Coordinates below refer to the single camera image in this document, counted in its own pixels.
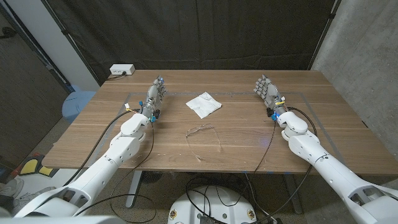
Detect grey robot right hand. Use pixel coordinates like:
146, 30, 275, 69
253, 73, 287, 118

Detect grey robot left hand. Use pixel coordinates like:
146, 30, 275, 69
141, 75, 167, 118

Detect clear frame glasses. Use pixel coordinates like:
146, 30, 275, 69
185, 124, 223, 162

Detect white tissue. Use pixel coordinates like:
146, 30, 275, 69
185, 91, 223, 119

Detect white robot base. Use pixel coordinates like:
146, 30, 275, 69
167, 185, 258, 224

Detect white power outlet box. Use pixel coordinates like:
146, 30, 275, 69
109, 63, 136, 76

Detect light blue round stool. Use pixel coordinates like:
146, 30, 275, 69
61, 90, 97, 124

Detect black round fan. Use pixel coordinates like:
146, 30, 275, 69
140, 170, 164, 185

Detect black backdrop stand pole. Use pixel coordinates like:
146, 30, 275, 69
307, 0, 342, 71
42, 0, 102, 86

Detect black backdrop curtain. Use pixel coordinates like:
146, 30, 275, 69
46, 0, 338, 85

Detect white table leg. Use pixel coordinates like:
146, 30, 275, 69
125, 170, 144, 208

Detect grey table leg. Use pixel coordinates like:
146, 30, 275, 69
281, 174, 303, 215

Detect yellow and black floor object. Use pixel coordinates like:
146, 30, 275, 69
18, 154, 60, 178

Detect white printed floor mat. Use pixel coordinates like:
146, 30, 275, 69
0, 174, 78, 214

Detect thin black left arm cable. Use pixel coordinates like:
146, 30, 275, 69
73, 121, 157, 224

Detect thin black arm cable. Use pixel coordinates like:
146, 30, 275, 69
253, 120, 277, 175
73, 121, 157, 224

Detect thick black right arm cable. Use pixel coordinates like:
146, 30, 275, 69
248, 106, 318, 224

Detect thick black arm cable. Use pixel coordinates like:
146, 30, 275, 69
62, 108, 142, 187
248, 106, 318, 224

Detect black power cable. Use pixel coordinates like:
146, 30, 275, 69
106, 72, 127, 81

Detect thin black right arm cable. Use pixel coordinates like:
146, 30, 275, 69
253, 120, 277, 175

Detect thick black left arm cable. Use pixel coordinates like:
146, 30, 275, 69
62, 108, 142, 187

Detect black looped floor cable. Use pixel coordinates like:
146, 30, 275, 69
185, 174, 249, 224

